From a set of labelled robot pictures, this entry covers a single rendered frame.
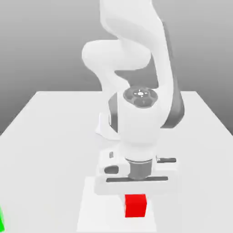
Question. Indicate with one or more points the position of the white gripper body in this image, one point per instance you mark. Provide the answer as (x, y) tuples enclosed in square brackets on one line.
[(134, 186)]

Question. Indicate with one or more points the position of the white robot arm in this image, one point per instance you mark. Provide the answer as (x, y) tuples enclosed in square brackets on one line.
[(138, 123)]

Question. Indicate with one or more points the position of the small red cube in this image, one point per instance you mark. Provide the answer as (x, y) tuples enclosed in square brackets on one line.
[(135, 205)]

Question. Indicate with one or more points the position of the small green cube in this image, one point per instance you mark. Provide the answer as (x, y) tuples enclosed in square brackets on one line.
[(1, 219)]

